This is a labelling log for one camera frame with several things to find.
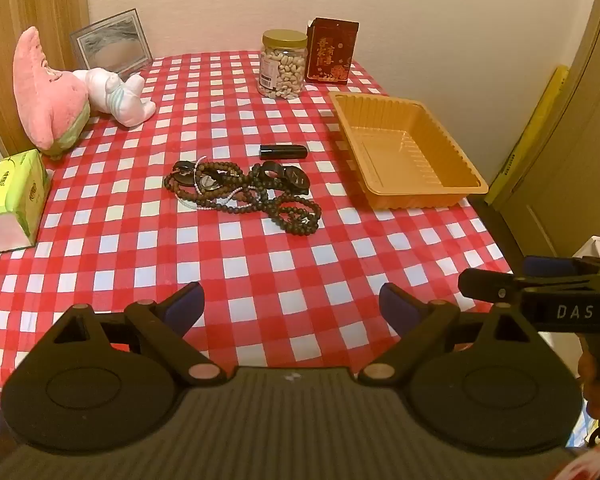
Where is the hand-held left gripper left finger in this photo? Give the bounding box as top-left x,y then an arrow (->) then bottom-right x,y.
27,281 -> 228,387

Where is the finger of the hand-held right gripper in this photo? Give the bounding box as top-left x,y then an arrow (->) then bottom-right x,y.
458,267 -> 600,306
524,255 -> 600,280

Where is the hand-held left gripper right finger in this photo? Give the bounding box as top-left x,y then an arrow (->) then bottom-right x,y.
357,282 -> 556,387

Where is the white pearl bracelet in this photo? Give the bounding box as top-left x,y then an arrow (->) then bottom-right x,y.
177,169 -> 251,212

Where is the brown bead string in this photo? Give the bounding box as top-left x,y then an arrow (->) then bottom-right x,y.
162,160 -> 246,211

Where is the silver wristwatch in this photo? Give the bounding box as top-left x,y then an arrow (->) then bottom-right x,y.
172,160 -> 226,196

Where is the dark bead necklace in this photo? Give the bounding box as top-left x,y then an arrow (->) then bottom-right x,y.
220,160 -> 323,236

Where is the orange plastic tray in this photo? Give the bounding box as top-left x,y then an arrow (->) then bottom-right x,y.
327,91 -> 489,211

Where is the black wristwatch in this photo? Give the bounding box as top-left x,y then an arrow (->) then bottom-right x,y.
260,160 -> 311,196

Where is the person's right hand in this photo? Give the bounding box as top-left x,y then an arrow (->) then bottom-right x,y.
577,351 -> 600,420

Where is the red checkered tablecloth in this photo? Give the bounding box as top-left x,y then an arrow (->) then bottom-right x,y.
0,50 -> 518,411

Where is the beige wooden door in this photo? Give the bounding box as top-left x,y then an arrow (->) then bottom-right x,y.
500,0 -> 600,256

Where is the black lipstick tube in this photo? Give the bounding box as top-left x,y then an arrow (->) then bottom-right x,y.
259,143 -> 308,161

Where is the green tissue pack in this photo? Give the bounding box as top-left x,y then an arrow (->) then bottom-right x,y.
0,149 -> 51,253

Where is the white plush toy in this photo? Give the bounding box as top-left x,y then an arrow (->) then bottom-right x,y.
75,67 -> 156,128

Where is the pink star plush toy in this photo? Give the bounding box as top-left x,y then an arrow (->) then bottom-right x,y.
12,26 -> 91,161

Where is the cashew jar with gold lid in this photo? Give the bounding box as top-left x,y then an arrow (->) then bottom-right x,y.
256,29 -> 309,101

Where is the dark red gift box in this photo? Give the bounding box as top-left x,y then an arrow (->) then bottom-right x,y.
305,17 -> 360,86

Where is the wooden cabinet panel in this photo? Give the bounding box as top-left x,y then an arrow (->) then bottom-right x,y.
0,0 -> 91,158

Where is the silver picture frame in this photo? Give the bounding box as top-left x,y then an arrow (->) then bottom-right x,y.
70,8 -> 153,78

